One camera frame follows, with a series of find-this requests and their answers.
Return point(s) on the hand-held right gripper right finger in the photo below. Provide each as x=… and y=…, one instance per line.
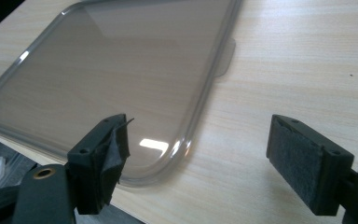
x=304, y=161

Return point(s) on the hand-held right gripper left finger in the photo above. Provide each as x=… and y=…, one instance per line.
x=96, y=161

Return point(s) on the clear grey plastic lid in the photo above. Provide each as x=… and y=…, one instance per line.
x=105, y=84

